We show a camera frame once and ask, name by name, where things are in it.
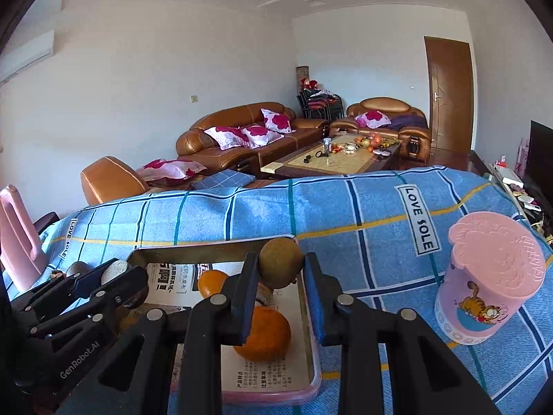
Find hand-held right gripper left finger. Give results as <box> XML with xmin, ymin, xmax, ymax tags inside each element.
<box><xmin>75</xmin><ymin>252</ymin><xmax>262</xmax><ymax>415</ymax></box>

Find white air conditioner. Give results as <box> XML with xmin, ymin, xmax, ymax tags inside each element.
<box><xmin>0</xmin><ymin>29</ymin><xmax>56</xmax><ymax>83</ymax></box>

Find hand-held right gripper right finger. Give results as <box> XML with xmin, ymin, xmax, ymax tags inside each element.
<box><xmin>304</xmin><ymin>253</ymin><xmax>504</xmax><ymax>415</ymax></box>

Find large orange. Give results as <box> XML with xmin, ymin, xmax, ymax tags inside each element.
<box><xmin>233</xmin><ymin>306</ymin><xmax>292</xmax><ymax>361</ymax></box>

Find pink bag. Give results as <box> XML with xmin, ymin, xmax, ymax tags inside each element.
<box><xmin>517</xmin><ymin>138</ymin><xmax>530</xmax><ymax>174</ymax></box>

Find stack of dark chairs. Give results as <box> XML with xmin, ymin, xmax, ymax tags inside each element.
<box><xmin>298</xmin><ymin>91</ymin><xmax>346</xmax><ymax>122</ymax></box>

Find black television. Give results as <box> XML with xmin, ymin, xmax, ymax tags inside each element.
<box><xmin>525</xmin><ymin>120</ymin><xmax>553</xmax><ymax>200</ymax></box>

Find pink plastic chair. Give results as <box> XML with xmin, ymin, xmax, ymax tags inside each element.
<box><xmin>0</xmin><ymin>184</ymin><xmax>48</xmax><ymax>292</ymax></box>

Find purple white cake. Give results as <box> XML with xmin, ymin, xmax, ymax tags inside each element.
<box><xmin>101</xmin><ymin>258</ymin><xmax>148</xmax><ymax>310</ymax></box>

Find white pillow magenta flowers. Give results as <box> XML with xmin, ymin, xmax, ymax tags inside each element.
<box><xmin>136</xmin><ymin>158</ymin><xmax>208</xmax><ymax>181</ymax></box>
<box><xmin>260</xmin><ymin>108</ymin><xmax>297</xmax><ymax>135</ymax></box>
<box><xmin>354</xmin><ymin>111</ymin><xmax>392</xmax><ymax>129</ymax></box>
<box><xmin>204</xmin><ymin>126</ymin><xmax>251</xmax><ymax>151</ymax></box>
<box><xmin>240</xmin><ymin>124</ymin><xmax>283</xmax><ymax>148</ymax></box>

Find brown leather sofa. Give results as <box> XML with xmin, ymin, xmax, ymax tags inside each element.
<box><xmin>176</xmin><ymin>102</ymin><xmax>329</xmax><ymax>174</ymax></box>

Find brown kiwi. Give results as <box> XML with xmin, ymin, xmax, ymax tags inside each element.
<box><xmin>258</xmin><ymin>236</ymin><xmax>304</xmax><ymax>289</ymax></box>

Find plate of fruit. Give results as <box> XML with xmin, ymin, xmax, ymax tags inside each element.
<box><xmin>354</xmin><ymin>134</ymin><xmax>398</xmax><ymax>148</ymax></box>

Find folded blue checked cloth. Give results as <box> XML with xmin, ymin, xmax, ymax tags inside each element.
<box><xmin>190</xmin><ymin>169</ymin><xmax>255</xmax><ymax>191</ymax></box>

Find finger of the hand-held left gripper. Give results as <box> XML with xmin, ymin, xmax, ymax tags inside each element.
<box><xmin>11</xmin><ymin>268</ymin><xmax>109</xmax><ymax>325</ymax></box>
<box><xmin>28</xmin><ymin>268</ymin><xmax>150</xmax><ymax>338</ymax></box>

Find small orange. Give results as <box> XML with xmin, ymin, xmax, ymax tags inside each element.
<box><xmin>198</xmin><ymin>270</ymin><xmax>231</xmax><ymax>299</ymax></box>

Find low television cabinet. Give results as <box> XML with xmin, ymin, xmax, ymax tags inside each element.
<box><xmin>469</xmin><ymin>150</ymin><xmax>553</xmax><ymax>234</ymax></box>

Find dark maroon chair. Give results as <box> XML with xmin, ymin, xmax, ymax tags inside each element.
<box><xmin>32</xmin><ymin>212</ymin><xmax>61</xmax><ymax>236</ymax></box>

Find orange leather chair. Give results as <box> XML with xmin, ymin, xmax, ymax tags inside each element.
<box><xmin>80</xmin><ymin>156</ymin><xmax>152</xmax><ymax>206</ymax></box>

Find blue checked blanket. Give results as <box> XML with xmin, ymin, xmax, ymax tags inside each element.
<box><xmin>0</xmin><ymin>165</ymin><xmax>553</xmax><ymax>415</ymax></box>

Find brown leather armchair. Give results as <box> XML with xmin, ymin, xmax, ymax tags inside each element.
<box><xmin>329</xmin><ymin>97</ymin><xmax>433</xmax><ymax>165</ymax></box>

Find white box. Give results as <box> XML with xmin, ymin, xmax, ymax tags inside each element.
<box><xmin>495</xmin><ymin>164</ymin><xmax>525</xmax><ymax>186</ymax></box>

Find pink cartoon cup with lid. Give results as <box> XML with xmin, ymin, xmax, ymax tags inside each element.
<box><xmin>434</xmin><ymin>211</ymin><xmax>546</xmax><ymax>345</ymax></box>

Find wooden coffee table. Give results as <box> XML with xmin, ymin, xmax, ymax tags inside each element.
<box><xmin>260</xmin><ymin>133</ymin><xmax>402</xmax><ymax>179</ymax></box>

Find brown wooden door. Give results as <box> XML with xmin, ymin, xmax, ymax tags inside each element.
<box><xmin>424</xmin><ymin>36</ymin><xmax>474</xmax><ymax>153</ymax></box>

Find purple blanket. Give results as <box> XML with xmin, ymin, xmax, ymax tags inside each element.
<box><xmin>389</xmin><ymin>113</ymin><xmax>428</xmax><ymax>130</ymax></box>

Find pink tin box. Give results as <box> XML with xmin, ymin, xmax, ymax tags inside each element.
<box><xmin>127</xmin><ymin>237</ymin><xmax>322</xmax><ymax>405</ymax></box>

